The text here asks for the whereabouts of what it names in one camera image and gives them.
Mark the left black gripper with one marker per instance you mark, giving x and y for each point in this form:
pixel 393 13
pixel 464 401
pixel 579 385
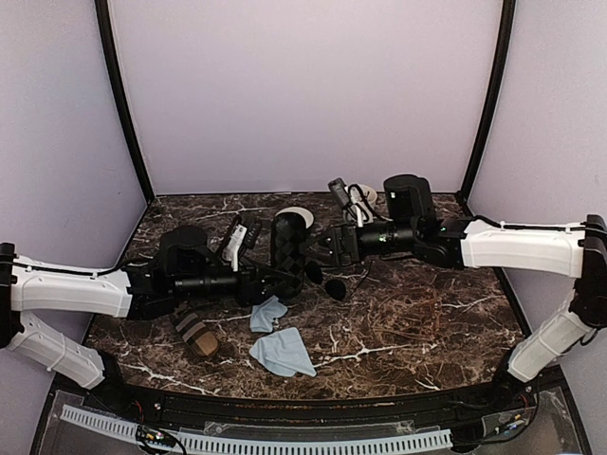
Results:
pixel 251 280

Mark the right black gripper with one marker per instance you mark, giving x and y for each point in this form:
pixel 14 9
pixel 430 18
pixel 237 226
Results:
pixel 338 236

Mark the light blue cloth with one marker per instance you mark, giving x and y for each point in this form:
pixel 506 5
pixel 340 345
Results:
pixel 263 315
pixel 283 353

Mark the black checkered glasses case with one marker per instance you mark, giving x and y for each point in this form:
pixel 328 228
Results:
pixel 288 232

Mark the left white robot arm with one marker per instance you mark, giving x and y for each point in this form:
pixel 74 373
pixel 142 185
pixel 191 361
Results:
pixel 183 267

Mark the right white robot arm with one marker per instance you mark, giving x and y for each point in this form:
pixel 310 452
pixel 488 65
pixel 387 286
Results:
pixel 574 250

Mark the black aviator sunglasses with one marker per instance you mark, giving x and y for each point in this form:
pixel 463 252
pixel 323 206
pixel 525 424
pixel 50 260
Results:
pixel 338 287

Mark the white and navy bowl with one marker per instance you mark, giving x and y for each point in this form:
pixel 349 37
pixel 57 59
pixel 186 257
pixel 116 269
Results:
pixel 306 214

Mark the white seahorse mug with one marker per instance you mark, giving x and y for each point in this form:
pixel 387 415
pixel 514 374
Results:
pixel 359 193

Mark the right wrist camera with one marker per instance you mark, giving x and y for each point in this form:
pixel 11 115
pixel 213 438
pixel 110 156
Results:
pixel 356 202

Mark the white slotted cable duct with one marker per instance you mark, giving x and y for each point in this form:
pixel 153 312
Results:
pixel 163 441

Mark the black front rail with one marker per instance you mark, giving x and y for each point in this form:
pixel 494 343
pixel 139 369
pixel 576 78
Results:
pixel 172 404

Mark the right black frame post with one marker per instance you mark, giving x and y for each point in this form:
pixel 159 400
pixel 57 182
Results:
pixel 494 85

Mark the black frame post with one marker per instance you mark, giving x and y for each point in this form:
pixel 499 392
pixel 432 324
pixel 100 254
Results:
pixel 112 64
pixel 494 85

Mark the left black frame post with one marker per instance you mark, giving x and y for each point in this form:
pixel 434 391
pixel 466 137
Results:
pixel 112 64

